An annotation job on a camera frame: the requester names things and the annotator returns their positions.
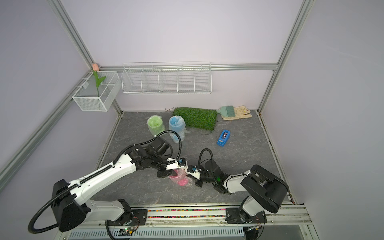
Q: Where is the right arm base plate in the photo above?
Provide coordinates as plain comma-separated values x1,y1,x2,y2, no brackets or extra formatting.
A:
225,208,267,224

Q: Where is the pink plastic wine glass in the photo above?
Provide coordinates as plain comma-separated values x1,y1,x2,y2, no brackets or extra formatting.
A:
169,169,190,186

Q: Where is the white wire wall basket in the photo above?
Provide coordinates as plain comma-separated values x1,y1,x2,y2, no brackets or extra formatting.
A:
122,62,213,95

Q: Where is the white mesh corner basket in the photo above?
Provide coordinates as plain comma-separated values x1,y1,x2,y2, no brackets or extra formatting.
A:
72,71,122,112

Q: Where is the artificial tulip flower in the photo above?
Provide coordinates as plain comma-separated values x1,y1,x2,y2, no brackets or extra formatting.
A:
92,63,106,97

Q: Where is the white vent grille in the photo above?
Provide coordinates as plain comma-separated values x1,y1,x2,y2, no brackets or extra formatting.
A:
68,226,245,240

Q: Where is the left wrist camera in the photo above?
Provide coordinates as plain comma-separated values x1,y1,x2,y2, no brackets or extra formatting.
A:
166,158,188,170

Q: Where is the aluminium front rail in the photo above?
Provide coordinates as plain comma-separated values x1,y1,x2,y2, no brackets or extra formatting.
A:
59,201,313,232

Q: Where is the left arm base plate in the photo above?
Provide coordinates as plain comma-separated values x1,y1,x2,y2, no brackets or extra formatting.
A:
105,209,148,226

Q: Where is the green artificial grass mat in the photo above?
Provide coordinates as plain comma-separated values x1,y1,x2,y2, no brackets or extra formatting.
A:
173,107,218,131

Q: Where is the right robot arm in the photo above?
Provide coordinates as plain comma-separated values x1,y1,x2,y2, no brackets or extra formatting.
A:
186,148,289,224

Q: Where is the beige work glove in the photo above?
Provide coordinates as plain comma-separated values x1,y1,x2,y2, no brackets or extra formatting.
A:
217,106,252,121

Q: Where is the bubble wrap sheet stack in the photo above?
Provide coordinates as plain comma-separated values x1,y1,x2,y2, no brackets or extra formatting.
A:
168,169,194,187

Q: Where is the blue tape dispenser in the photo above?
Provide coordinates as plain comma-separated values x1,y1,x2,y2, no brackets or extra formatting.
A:
217,130,231,147

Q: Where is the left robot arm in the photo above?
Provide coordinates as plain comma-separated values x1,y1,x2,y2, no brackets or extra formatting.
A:
28,134,183,234

